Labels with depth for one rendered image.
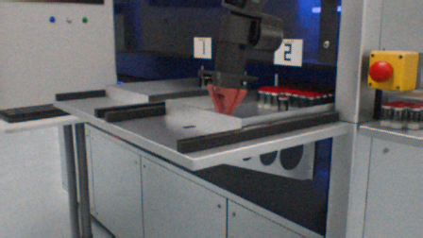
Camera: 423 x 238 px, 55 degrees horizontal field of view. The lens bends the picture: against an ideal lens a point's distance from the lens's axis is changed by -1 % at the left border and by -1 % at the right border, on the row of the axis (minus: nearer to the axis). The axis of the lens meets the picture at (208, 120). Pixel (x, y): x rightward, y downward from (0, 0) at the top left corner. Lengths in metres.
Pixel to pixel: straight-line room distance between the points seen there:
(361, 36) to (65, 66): 1.05
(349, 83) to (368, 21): 0.13
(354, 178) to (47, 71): 1.08
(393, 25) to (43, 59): 1.11
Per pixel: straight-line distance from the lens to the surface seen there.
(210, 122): 0.80
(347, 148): 0.91
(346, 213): 0.96
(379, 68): 0.81
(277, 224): 1.11
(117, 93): 1.16
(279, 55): 1.01
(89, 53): 1.60
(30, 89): 1.53
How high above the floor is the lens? 1.07
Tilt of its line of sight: 12 degrees down
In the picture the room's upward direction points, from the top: straight up
